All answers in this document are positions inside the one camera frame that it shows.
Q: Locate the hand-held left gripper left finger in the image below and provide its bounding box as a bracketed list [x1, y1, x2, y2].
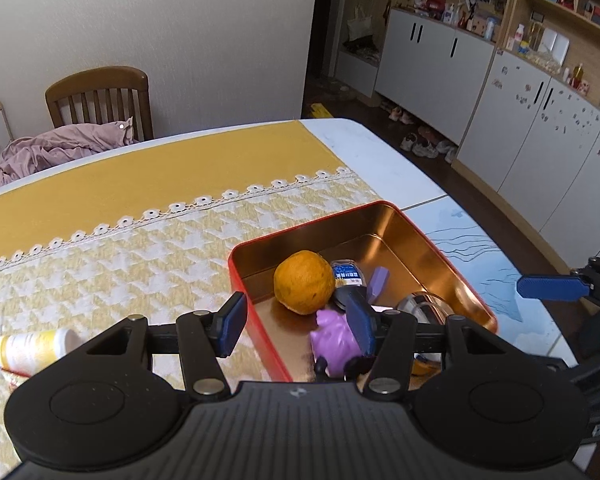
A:
[67, 291, 249, 401]

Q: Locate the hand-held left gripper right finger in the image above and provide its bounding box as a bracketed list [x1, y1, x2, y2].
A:
[345, 292, 518, 402]

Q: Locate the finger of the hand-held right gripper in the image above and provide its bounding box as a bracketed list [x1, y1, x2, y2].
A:
[516, 257, 600, 307]

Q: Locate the purple spiky toy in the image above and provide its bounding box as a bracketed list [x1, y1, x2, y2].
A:
[310, 308, 366, 378]

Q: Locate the purple square block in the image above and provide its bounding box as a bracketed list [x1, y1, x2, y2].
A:
[367, 266, 391, 303]

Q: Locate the small blue-labelled bottle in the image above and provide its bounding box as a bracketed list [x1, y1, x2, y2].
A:
[330, 258, 368, 311]

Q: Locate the round silver tin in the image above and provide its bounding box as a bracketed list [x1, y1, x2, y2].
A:
[395, 291, 456, 326]

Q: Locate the orange fruit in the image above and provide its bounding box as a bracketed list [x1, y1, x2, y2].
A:
[273, 251, 336, 316]

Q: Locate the red square tin box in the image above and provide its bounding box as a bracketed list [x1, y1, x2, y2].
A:
[227, 200, 499, 383]

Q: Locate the white bottle yellow label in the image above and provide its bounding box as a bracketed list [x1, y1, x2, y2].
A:
[0, 328, 83, 376]

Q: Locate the white tall cabinet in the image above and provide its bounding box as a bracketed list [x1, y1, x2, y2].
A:
[452, 50, 600, 271]

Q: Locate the yellow houndstooth table mat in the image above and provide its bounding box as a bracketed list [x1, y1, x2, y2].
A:
[0, 119, 398, 480]

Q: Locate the pair of grey shoes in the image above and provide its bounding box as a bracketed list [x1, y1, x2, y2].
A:
[400, 132, 458, 163]

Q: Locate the white lower cabinet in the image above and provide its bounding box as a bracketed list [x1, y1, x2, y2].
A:
[375, 7, 496, 148]

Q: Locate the mauve cloth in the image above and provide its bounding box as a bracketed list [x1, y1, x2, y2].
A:
[0, 117, 136, 188]

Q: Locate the wooden open shelf unit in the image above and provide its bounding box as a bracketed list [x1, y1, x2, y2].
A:
[495, 0, 600, 126]

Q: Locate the wooden chair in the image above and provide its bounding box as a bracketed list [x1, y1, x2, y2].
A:
[45, 66, 154, 143]

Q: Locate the white tote bag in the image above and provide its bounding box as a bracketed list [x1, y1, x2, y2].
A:
[347, 5, 373, 41]

